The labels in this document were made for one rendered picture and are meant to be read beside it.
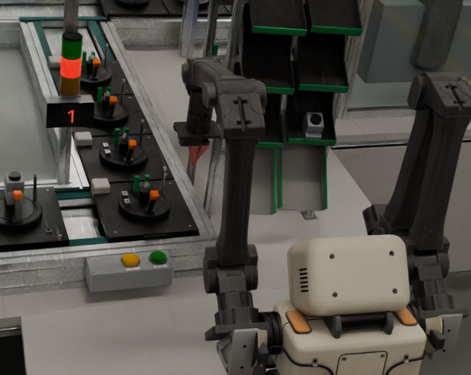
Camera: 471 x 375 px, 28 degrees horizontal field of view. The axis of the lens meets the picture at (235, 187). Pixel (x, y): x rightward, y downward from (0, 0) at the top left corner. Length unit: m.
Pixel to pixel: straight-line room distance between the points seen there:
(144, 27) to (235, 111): 1.95
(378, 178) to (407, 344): 1.61
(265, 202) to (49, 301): 0.63
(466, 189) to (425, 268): 1.67
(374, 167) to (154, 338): 1.36
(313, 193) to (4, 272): 0.86
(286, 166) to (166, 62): 1.07
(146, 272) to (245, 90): 0.76
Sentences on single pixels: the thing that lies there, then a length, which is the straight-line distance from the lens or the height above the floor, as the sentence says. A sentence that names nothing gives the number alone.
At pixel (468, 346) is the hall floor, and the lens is 3.86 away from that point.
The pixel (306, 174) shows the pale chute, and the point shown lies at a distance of 2.59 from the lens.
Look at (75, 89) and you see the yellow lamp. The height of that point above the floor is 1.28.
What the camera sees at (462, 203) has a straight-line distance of 3.70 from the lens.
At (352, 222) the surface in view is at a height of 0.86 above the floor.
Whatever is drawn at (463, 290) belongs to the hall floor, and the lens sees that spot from 4.14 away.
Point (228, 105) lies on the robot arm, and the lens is 1.68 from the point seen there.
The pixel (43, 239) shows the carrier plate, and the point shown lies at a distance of 2.37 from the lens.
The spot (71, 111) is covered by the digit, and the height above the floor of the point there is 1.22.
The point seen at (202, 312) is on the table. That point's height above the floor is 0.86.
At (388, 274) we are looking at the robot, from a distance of 1.82.
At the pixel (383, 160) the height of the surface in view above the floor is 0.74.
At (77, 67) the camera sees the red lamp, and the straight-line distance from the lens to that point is 2.36.
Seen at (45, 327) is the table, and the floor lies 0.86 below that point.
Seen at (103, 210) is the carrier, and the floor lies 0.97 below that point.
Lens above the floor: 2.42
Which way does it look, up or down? 33 degrees down
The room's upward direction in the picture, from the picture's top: 10 degrees clockwise
